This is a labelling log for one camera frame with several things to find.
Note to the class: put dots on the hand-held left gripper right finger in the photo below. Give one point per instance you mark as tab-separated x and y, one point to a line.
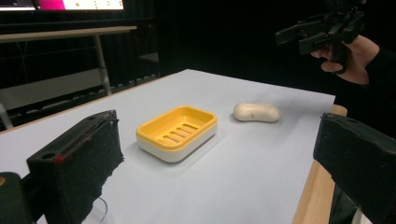
361	158

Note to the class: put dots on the white soap bar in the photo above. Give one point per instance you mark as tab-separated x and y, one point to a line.
257	112

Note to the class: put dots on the yellow and white soap dish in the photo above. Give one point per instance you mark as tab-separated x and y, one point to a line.
177	130

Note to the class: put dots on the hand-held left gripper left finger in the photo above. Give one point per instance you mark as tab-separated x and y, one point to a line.
77	161

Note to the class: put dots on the computer monitor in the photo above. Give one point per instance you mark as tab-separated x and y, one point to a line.
62	4

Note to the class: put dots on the white background desk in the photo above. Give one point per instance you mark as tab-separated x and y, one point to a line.
62	32

